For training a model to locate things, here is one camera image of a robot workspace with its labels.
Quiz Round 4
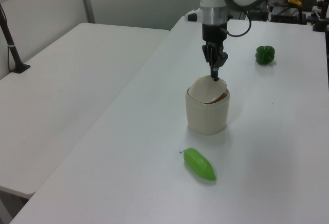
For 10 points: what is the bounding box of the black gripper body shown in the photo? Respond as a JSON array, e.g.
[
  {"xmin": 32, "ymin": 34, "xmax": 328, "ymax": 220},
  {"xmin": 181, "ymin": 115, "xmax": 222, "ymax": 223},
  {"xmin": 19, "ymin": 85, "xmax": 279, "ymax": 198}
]
[{"xmin": 202, "ymin": 23, "xmax": 229, "ymax": 53}]

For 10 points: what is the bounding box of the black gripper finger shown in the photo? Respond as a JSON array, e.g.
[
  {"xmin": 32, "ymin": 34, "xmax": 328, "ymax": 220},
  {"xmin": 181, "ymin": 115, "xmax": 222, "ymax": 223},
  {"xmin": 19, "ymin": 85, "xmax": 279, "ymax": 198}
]
[
  {"xmin": 213, "ymin": 47, "xmax": 229, "ymax": 82},
  {"xmin": 201, "ymin": 43, "xmax": 216, "ymax": 79}
]

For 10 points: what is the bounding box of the cream garbage bin lid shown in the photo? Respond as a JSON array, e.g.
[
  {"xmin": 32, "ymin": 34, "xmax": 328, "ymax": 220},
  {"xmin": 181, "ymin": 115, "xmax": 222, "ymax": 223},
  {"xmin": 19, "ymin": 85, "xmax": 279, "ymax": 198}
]
[{"xmin": 188, "ymin": 75, "xmax": 228, "ymax": 104}]

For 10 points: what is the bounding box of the dark green robot base block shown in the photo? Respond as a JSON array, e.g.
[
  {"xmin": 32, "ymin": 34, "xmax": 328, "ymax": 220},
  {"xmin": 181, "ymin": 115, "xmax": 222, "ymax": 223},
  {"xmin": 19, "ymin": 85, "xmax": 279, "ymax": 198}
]
[{"xmin": 248, "ymin": 3, "xmax": 269, "ymax": 22}]

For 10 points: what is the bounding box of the cream plastic garbage bin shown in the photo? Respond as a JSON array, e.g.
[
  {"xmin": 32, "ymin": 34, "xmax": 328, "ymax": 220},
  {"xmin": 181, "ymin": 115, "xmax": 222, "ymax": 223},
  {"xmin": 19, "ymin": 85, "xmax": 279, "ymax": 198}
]
[{"xmin": 185, "ymin": 84, "xmax": 231, "ymax": 136}]

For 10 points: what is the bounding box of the green toy bell pepper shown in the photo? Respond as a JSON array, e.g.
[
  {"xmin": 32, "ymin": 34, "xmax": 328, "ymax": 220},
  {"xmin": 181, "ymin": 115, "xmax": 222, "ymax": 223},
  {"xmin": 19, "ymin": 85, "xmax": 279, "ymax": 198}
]
[{"xmin": 255, "ymin": 45, "xmax": 276, "ymax": 65}]

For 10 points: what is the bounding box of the dark equipment box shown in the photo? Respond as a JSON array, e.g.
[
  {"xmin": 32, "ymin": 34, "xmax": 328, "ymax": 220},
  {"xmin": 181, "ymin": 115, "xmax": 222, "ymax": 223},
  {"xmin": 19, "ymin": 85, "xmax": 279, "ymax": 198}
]
[{"xmin": 269, "ymin": 2, "xmax": 307, "ymax": 25}]

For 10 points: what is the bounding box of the black clamp stand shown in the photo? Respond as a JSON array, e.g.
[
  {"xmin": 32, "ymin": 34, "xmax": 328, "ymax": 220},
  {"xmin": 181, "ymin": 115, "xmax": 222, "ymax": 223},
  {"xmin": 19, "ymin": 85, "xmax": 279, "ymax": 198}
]
[{"xmin": 312, "ymin": 0, "xmax": 329, "ymax": 32}]

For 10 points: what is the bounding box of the light green toy pea pod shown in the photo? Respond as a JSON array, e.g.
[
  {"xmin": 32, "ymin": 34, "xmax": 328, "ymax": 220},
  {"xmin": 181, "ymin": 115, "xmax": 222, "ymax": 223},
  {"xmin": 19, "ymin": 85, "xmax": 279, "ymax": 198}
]
[{"xmin": 179, "ymin": 147, "xmax": 217, "ymax": 182}]

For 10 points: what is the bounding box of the black pole with base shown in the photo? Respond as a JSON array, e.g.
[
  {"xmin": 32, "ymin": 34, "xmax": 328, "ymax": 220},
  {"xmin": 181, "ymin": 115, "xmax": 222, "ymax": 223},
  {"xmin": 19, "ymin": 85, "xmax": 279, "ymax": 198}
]
[{"xmin": 0, "ymin": 3, "xmax": 31, "ymax": 74}]

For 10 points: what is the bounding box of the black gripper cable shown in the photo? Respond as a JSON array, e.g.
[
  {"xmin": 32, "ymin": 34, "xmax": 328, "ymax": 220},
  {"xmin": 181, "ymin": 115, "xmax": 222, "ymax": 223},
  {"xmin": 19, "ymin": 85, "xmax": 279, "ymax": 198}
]
[{"xmin": 222, "ymin": 10, "xmax": 253, "ymax": 38}]

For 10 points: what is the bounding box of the grey partition frame post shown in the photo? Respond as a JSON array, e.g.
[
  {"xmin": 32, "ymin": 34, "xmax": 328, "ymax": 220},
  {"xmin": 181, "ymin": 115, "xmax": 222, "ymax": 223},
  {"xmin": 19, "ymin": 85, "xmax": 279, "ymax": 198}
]
[{"xmin": 78, "ymin": 0, "xmax": 96, "ymax": 25}]

